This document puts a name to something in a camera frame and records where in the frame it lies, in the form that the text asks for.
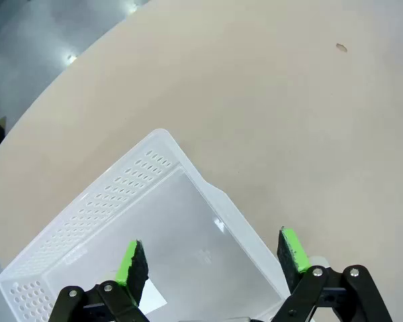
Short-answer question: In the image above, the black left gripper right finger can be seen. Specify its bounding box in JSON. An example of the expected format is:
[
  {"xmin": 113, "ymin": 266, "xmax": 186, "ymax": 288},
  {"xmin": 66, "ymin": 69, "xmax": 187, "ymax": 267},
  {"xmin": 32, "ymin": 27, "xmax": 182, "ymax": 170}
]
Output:
[{"xmin": 271, "ymin": 227, "xmax": 394, "ymax": 322}]

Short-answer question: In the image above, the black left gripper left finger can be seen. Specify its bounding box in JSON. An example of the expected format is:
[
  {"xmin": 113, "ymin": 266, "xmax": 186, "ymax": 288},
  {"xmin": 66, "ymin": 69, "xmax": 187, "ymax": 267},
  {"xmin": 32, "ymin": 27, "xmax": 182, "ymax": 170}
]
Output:
[{"xmin": 48, "ymin": 239, "xmax": 151, "ymax": 322}]

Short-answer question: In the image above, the white perforated plastic basket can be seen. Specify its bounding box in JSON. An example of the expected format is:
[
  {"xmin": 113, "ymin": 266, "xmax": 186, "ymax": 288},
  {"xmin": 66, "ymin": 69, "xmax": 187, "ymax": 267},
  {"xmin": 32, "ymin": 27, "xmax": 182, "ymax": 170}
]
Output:
[{"xmin": 0, "ymin": 128, "xmax": 292, "ymax": 322}]

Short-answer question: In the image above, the white paper label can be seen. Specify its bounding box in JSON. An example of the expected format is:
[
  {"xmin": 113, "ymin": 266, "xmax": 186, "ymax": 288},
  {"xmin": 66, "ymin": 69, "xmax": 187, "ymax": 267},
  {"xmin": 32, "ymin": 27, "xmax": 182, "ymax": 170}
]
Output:
[{"xmin": 139, "ymin": 278, "xmax": 168, "ymax": 315}]

